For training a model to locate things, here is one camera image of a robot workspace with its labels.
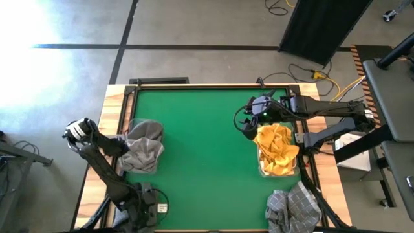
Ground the black flat bar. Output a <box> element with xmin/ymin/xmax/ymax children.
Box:
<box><xmin>129</xmin><ymin>76</ymin><xmax>190</xmax><ymax>85</ymax></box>

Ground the mustard yellow towel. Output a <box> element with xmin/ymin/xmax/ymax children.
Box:
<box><xmin>258</xmin><ymin>144</ymin><xmax>300</xmax><ymax>177</ymax></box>
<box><xmin>253</xmin><ymin>122</ymin><xmax>294</xmax><ymax>153</ymax></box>

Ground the clear plastic basket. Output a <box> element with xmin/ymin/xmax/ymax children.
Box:
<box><xmin>127</xmin><ymin>117</ymin><xmax>166</xmax><ymax>175</ymax></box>
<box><xmin>256</xmin><ymin>122</ymin><xmax>301</xmax><ymax>179</ymax></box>

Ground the black partition panel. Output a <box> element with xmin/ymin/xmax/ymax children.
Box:
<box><xmin>278</xmin><ymin>0</ymin><xmax>375</xmax><ymax>67</ymax></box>

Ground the black chair castor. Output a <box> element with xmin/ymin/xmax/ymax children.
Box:
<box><xmin>382</xmin><ymin>9</ymin><xmax>398</xmax><ymax>23</ymax></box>

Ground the dark grey towel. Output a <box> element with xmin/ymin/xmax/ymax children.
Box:
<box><xmin>129</xmin><ymin>119</ymin><xmax>164</xmax><ymax>142</ymax></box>

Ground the black floor cable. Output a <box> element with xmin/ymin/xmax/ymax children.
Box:
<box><xmin>264</xmin><ymin>0</ymin><xmax>289</xmax><ymax>17</ymax></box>
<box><xmin>257</xmin><ymin>60</ymin><xmax>334</xmax><ymax>98</ymax></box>

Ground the grey checked towel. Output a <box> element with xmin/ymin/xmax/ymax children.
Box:
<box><xmin>265</xmin><ymin>180</ymin><xmax>323</xmax><ymax>233</ymax></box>

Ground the black pole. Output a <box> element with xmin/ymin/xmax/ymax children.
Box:
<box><xmin>376</xmin><ymin>32</ymin><xmax>414</xmax><ymax>71</ymax></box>

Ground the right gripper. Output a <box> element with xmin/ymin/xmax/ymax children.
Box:
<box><xmin>240</xmin><ymin>95</ymin><xmax>276</xmax><ymax>141</ymax></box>

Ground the black orange-striped floor mat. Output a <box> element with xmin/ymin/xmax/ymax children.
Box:
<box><xmin>350</xmin><ymin>44</ymin><xmax>395</xmax><ymax>118</ymax></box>

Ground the white box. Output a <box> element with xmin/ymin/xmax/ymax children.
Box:
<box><xmin>334</xmin><ymin>131</ymin><xmax>373</xmax><ymax>173</ymax></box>

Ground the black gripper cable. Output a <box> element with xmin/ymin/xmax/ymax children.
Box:
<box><xmin>232</xmin><ymin>104</ymin><xmax>252</xmax><ymax>133</ymax></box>

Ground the black metal stand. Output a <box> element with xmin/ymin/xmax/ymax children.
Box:
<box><xmin>0</xmin><ymin>130</ymin><xmax>54</xmax><ymax>233</ymax></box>

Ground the grey side table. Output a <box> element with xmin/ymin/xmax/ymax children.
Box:
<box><xmin>362</xmin><ymin>58</ymin><xmax>414</xmax><ymax>144</ymax></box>
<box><xmin>380</xmin><ymin>140</ymin><xmax>414</xmax><ymax>223</ymax></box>

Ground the grey terry towel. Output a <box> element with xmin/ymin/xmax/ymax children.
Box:
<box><xmin>116</xmin><ymin>135</ymin><xmax>166</xmax><ymax>174</ymax></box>

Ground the yellow floor cable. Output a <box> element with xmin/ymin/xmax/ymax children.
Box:
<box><xmin>311</xmin><ymin>70</ymin><xmax>367</xmax><ymax>102</ymax></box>

